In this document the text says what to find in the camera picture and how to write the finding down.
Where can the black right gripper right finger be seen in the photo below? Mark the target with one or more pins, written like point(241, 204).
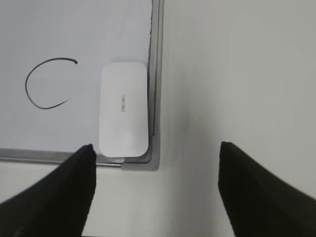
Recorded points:
point(258, 203)

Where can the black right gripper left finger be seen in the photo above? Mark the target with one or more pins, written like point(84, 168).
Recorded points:
point(57, 205)

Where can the white whiteboard eraser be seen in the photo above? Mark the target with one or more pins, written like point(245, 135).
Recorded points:
point(123, 115)

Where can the white whiteboard with grey frame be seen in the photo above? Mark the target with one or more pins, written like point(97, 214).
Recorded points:
point(52, 54)

